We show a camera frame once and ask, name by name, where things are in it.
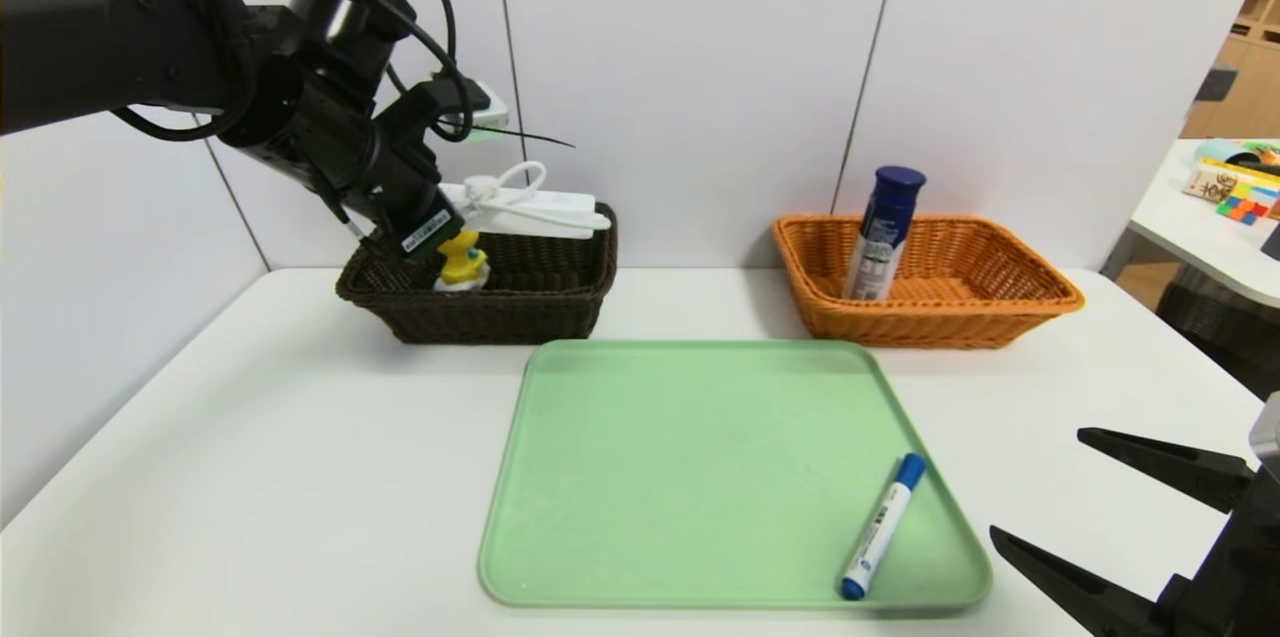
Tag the yellow printed cardboard box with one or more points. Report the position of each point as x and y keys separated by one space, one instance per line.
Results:
x=1208 y=183

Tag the orange wicker basket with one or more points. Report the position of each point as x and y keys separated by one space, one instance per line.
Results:
x=950 y=322

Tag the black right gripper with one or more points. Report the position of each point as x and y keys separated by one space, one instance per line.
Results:
x=1222 y=572

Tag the blue and white marker pen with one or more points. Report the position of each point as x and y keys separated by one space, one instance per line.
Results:
x=882 y=527

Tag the wooden shelf unit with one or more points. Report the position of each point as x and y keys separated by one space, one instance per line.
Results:
x=1250 y=97

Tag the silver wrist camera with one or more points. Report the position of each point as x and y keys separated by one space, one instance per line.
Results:
x=480 y=107
x=1268 y=432

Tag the blue and white bottle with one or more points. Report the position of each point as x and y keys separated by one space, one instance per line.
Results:
x=880 y=237

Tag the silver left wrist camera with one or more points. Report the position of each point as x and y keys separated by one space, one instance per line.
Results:
x=480 y=107

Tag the colourful puzzle cube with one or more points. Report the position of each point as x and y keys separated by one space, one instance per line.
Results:
x=1243 y=209

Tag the black round bin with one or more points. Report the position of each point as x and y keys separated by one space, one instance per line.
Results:
x=1220 y=322

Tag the light green plastic tray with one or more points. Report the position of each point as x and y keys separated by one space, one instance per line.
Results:
x=700 y=477

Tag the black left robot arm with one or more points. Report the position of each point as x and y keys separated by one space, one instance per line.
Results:
x=100 y=47

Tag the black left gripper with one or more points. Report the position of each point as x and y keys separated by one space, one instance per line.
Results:
x=428 y=231

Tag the small black box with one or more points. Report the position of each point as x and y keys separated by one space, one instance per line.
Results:
x=1273 y=243

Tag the yellow duck toy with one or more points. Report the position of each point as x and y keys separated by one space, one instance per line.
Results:
x=462 y=262

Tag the dark brown wicker basket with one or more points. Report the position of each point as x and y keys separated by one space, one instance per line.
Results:
x=520 y=317

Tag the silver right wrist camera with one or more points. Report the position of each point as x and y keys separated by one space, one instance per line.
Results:
x=1268 y=432

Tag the white side table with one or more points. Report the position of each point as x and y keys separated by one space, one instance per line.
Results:
x=1190 y=237

